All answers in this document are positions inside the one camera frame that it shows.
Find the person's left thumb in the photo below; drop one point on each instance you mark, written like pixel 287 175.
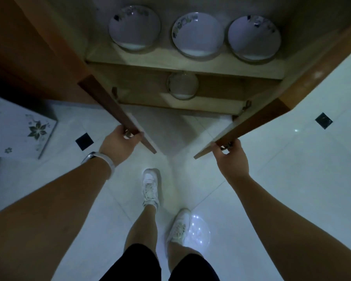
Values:
pixel 136 138

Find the person's left forearm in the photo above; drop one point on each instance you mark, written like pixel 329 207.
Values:
pixel 46 213

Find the black shorts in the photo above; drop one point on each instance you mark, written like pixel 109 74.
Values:
pixel 140 266

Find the person's right thumb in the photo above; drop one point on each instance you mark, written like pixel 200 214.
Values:
pixel 218 150

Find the person's leg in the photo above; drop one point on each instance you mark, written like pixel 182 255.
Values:
pixel 142 228
pixel 181 256

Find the person's left leg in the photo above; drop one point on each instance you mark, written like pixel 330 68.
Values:
pixel 142 228

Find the white cabinet with flower print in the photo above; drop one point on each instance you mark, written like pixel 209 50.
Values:
pixel 17 128

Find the person's left hand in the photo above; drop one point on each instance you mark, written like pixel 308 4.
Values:
pixel 117 146

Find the person's right white sneaker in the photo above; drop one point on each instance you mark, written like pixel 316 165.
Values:
pixel 180 226

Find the person's left white sneaker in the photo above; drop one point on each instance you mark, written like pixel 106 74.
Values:
pixel 151 187

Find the wooden cabinet with shelves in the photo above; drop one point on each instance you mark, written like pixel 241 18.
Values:
pixel 175 64

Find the white wristwatch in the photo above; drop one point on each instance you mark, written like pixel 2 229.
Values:
pixel 106 160

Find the person's right forearm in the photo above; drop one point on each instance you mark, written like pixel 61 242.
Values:
pixel 283 231

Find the brown wooden cabinet door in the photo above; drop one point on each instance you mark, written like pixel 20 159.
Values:
pixel 46 49
pixel 304 84

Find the person's right leg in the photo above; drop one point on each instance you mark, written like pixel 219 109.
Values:
pixel 181 256

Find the small plain white bowl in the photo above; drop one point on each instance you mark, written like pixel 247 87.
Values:
pixel 182 84

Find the person's white sneaker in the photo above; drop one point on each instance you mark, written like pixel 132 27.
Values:
pixel 151 187
pixel 180 226

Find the white bowl with blue pattern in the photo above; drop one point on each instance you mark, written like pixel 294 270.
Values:
pixel 134 27
pixel 197 36
pixel 254 39

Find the person's right hand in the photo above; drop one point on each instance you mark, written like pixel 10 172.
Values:
pixel 233 162

